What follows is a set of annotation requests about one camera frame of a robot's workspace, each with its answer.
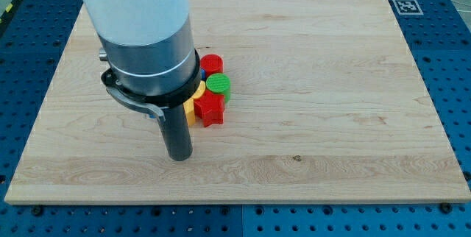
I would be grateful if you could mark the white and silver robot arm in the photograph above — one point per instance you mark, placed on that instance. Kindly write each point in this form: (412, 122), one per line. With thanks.
(148, 43)

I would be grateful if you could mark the yellow hexagon block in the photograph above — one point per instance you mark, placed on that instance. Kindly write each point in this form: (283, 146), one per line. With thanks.
(190, 112)

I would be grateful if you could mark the red star block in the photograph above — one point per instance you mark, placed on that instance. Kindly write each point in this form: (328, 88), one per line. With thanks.
(210, 108)

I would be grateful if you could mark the green cylinder block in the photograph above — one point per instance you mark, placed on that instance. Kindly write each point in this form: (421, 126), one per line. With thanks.
(219, 83)

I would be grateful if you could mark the yellow round block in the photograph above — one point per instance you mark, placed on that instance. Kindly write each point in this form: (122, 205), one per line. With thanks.
(200, 90)

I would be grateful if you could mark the red cylinder block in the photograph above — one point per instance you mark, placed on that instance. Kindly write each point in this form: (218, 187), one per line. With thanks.
(211, 64)

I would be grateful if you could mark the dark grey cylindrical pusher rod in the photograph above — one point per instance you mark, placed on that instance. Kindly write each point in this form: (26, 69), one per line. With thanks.
(175, 132)

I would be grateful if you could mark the light wooden board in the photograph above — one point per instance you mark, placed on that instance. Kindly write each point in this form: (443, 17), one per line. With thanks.
(327, 106)

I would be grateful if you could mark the white fiducial marker tag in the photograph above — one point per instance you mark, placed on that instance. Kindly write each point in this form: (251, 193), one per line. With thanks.
(407, 7)

